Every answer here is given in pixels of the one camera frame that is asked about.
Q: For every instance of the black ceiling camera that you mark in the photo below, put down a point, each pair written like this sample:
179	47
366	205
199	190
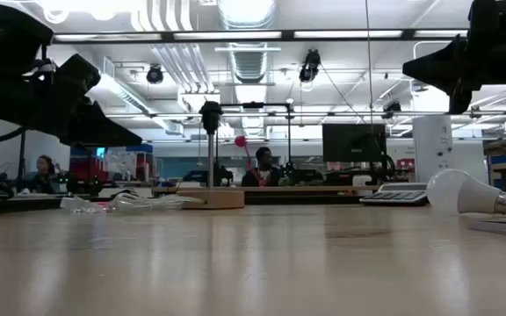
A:
310	66
154	74

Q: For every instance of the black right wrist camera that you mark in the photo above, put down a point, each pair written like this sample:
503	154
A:
492	19

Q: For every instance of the person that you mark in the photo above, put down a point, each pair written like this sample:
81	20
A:
44	175
262	173

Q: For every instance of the Acadia picture booklet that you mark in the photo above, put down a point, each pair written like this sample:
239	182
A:
503	226

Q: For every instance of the black aluminium table frame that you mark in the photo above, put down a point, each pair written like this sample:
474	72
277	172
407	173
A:
16	205

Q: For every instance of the white frosted lightbulb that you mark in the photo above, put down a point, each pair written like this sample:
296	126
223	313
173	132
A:
459	193

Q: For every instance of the pink ball on stick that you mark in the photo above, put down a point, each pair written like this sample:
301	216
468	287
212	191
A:
240	141

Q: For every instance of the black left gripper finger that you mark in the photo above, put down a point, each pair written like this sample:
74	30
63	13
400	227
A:
99	131

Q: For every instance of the black overhead frame bar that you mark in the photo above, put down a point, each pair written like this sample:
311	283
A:
165	36

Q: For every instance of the white desk calculator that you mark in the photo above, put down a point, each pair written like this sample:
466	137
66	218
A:
395	195

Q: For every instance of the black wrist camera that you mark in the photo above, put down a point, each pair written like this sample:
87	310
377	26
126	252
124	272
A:
77	74
492	19

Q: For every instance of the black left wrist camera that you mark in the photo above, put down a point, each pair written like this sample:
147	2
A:
77	74

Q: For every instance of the light wooden desk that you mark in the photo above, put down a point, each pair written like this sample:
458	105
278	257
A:
323	189

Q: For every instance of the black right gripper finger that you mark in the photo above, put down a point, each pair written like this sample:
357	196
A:
460	98
442	66

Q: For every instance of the black computer monitor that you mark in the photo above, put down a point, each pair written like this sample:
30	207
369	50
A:
354	142

